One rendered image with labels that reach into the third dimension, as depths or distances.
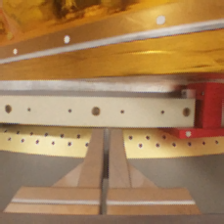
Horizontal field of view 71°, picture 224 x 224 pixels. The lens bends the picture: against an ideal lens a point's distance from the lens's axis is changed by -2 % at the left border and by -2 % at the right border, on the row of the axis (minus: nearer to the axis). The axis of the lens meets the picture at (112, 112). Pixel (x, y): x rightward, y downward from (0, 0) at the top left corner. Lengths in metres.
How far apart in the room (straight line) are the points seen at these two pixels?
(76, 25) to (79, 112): 0.14
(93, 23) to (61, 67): 0.09
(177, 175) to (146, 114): 0.13
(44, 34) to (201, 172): 0.39
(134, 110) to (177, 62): 0.10
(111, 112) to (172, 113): 0.10
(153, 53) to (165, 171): 0.20
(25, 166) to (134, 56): 0.27
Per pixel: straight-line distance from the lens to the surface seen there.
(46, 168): 0.32
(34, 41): 0.37
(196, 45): 0.21
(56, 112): 0.27
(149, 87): 0.31
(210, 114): 0.30
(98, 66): 0.25
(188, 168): 0.34
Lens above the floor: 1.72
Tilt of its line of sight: 6 degrees down
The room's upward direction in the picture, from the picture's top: 1 degrees clockwise
